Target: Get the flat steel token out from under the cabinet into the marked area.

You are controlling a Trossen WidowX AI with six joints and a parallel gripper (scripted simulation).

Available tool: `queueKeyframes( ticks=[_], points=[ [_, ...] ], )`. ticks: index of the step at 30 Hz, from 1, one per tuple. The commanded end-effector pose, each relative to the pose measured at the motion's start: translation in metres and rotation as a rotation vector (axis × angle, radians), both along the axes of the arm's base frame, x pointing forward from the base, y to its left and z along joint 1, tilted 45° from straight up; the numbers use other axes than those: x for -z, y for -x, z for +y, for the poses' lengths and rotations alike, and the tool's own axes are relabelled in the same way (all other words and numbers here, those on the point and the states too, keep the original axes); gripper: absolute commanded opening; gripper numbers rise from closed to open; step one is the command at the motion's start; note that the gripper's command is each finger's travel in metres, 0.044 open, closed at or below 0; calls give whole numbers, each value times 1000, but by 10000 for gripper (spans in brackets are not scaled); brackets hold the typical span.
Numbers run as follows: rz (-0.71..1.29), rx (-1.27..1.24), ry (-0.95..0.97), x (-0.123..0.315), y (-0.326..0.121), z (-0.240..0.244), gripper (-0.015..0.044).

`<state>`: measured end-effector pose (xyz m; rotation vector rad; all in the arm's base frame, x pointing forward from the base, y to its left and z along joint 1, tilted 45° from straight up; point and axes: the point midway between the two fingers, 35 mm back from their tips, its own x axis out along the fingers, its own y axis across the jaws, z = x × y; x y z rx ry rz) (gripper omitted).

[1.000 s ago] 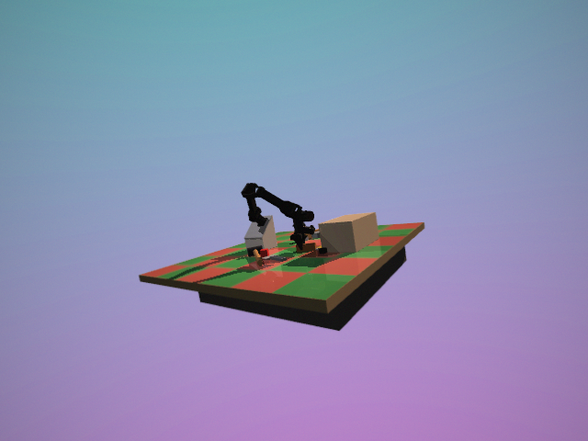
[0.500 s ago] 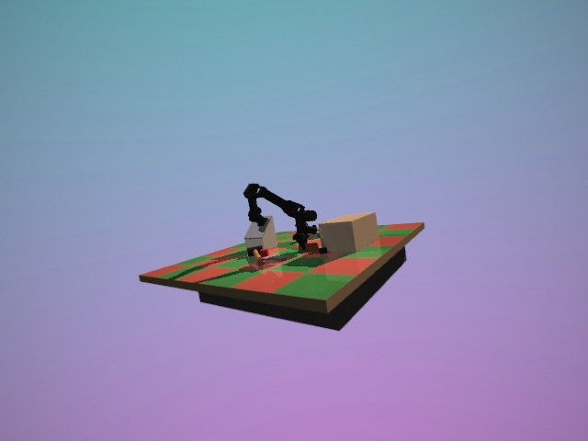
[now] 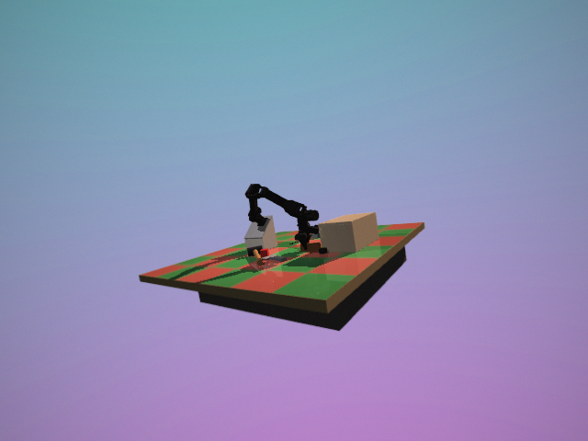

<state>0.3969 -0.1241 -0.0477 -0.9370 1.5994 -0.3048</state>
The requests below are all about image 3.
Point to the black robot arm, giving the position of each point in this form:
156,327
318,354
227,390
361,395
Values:
290,206

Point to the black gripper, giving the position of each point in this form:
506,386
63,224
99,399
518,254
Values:
302,236

